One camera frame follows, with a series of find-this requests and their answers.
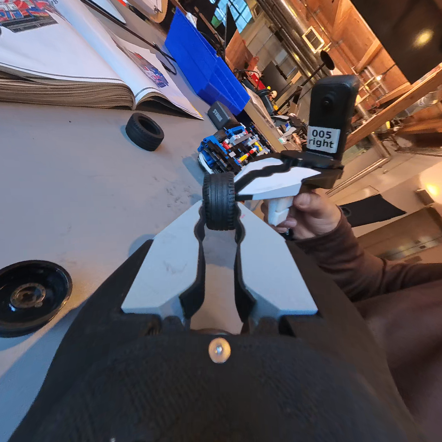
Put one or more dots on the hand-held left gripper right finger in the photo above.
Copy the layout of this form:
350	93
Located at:
272	272

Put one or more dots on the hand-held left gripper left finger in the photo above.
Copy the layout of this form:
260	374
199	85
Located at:
165	269

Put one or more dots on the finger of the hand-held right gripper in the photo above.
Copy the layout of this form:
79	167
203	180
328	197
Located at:
276	186
259	165

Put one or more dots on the black toy wheel with tire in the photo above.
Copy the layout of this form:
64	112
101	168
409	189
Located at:
219	200

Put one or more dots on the person's right forearm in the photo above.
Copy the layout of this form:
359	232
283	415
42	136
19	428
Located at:
362	266

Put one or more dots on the grey desk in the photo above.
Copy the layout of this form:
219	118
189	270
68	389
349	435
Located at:
86	190

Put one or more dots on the person's right hand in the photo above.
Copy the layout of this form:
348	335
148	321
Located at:
314	217

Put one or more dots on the toy brick car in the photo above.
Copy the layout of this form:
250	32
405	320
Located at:
228	148

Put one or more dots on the black round stand lamp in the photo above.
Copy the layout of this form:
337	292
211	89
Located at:
327	59

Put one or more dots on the black rectangular device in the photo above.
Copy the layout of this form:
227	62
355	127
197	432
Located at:
221	115

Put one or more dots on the black floor mat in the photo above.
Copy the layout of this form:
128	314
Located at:
373	210

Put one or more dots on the glossy black toy wheel rim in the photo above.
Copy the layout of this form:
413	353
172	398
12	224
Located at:
51	293

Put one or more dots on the blue plastic bin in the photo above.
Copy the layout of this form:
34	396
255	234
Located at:
200	58

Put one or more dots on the loose black rubber toy tire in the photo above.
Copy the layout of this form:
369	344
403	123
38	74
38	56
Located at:
138	140

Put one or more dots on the person's brown clothed body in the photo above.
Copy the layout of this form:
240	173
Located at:
414	345

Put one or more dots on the open instruction booklet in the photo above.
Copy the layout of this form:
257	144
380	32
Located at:
51	51

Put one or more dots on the wooden beam frame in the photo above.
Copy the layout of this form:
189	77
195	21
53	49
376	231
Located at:
397	103

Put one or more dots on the silver ventilation duct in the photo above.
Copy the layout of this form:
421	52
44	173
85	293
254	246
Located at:
293	17

